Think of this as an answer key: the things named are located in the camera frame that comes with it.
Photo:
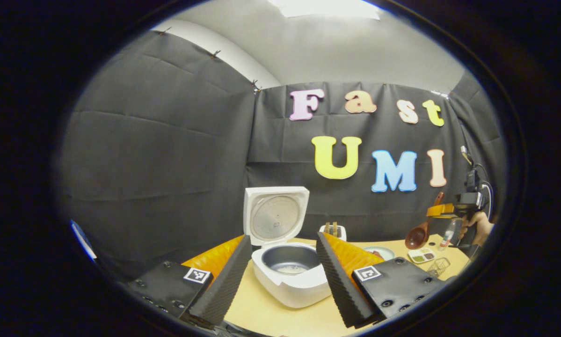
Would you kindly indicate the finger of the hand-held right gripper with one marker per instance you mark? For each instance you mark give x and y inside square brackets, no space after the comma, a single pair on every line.
[441,210]

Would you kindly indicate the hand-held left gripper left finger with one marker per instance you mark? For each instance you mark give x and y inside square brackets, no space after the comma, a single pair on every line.
[228,281]

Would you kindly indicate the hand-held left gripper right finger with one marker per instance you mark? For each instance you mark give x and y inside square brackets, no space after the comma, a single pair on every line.
[337,281]

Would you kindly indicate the brown wooden spoon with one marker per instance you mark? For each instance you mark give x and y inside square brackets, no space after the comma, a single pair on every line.
[416,238]

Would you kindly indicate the white rice cooker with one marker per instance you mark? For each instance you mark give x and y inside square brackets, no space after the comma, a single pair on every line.
[289,290]

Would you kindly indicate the clear bottle with red label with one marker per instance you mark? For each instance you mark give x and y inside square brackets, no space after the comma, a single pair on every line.
[448,231]

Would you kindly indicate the white toaster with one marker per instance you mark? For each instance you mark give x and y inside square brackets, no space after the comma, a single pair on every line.
[341,234]

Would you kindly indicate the brown meat piece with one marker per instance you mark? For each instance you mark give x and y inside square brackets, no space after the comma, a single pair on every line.
[376,254]

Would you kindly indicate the white divided sauce dish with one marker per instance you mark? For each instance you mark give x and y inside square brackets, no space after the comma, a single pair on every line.
[421,256]

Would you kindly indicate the pale green plate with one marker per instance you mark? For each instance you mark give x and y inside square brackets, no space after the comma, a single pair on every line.
[385,252]

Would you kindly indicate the blue and white board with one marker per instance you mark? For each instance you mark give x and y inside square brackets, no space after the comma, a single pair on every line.
[83,241]

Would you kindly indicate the large ceiling light panel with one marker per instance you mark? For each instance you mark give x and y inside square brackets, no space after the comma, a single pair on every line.
[327,8]

